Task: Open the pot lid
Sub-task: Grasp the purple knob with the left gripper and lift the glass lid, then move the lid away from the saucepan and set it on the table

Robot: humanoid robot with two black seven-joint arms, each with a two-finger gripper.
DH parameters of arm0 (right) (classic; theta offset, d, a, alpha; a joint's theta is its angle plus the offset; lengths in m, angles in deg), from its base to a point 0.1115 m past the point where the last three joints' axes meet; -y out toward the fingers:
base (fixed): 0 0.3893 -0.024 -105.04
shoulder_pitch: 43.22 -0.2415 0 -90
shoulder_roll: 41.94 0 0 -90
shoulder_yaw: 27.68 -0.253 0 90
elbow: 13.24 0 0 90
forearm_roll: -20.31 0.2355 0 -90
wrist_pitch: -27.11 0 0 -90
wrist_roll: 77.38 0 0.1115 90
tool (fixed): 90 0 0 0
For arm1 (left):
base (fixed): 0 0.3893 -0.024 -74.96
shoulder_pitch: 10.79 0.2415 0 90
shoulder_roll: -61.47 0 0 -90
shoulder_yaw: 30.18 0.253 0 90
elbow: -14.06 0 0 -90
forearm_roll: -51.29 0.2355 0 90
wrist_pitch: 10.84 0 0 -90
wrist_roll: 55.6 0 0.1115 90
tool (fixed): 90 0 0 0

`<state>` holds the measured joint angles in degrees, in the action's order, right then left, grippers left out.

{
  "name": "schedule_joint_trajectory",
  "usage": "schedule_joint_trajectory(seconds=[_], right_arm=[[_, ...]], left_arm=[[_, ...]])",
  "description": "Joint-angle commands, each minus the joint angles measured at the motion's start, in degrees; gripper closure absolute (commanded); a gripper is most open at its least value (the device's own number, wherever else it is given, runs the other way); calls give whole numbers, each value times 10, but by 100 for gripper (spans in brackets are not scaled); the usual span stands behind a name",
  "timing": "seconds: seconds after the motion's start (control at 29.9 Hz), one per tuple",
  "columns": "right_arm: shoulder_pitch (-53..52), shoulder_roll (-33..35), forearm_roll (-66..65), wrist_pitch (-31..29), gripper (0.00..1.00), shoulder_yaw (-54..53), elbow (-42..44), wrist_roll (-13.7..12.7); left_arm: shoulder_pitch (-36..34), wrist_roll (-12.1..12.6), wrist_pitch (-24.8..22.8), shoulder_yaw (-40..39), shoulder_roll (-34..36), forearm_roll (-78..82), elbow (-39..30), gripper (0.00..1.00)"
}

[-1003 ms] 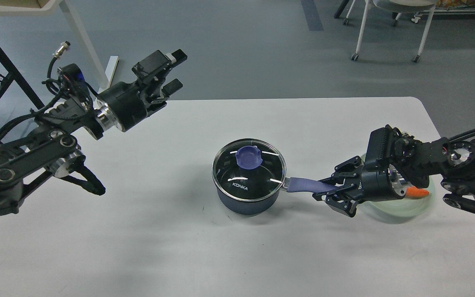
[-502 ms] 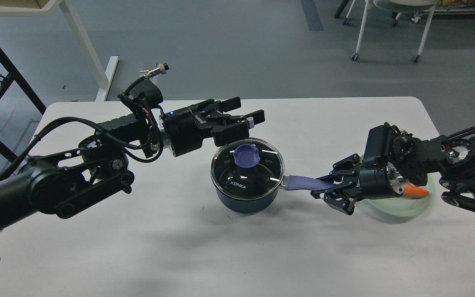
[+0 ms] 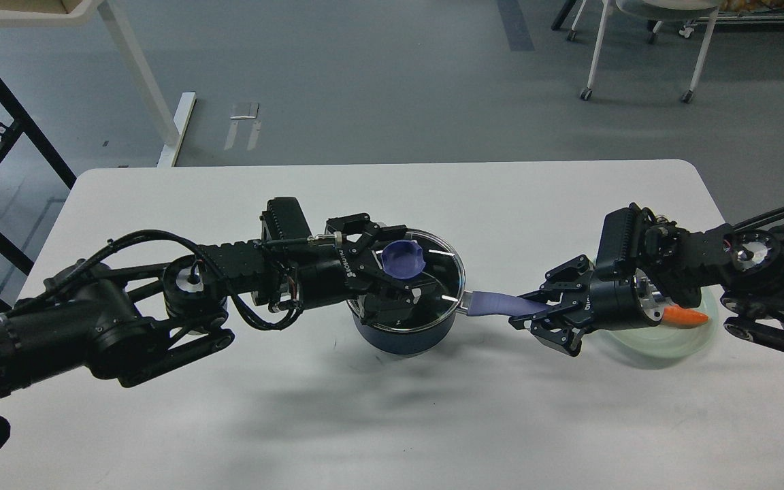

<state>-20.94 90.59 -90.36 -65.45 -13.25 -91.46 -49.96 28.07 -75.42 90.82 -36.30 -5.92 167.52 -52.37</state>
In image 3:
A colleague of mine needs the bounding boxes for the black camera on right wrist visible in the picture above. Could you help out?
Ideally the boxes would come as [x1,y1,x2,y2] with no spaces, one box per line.
[595,203,644,281]

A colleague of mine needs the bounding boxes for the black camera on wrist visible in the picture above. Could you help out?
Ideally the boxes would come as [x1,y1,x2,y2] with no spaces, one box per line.
[595,203,644,281]
[260,197,312,242]

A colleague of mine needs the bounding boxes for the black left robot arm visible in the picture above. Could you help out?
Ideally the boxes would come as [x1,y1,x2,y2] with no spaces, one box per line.
[0,198,435,449]

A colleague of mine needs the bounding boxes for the glass lid with blue knob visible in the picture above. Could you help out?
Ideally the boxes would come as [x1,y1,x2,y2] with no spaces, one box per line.
[346,229,466,335]

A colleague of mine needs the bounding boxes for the blue saucepan with handle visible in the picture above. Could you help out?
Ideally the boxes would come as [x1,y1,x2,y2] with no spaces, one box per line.
[346,229,548,355]

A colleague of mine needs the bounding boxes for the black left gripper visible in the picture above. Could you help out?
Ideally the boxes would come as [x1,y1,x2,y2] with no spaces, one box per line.
[293,214,423,327]

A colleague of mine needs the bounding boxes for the wheeled cart base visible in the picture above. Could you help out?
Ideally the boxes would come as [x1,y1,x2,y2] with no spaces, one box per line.
[715,1,784,32]

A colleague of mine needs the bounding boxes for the white desk frame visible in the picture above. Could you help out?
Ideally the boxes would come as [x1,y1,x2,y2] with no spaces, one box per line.
[0,1,197,168]

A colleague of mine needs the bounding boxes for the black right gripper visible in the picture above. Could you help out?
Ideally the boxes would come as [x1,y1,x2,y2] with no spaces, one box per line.
[509,255,651,357]

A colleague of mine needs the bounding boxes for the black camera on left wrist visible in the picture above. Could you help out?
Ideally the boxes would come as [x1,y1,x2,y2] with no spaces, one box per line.
[260,197,312,242]

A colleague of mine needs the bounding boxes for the pale green glass plate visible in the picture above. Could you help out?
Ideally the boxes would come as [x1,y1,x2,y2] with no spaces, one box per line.
[596,287,719,361]

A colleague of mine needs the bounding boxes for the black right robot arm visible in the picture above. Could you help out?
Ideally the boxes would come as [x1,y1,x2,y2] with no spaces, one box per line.
[509,203,784,357]

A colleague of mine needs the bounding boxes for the orange toy carrot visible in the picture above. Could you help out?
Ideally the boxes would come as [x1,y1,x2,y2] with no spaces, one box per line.
[661,304,710,328]

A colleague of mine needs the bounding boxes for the white wheeled chair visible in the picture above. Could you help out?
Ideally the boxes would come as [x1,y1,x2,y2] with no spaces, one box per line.
[552,0,723,104]

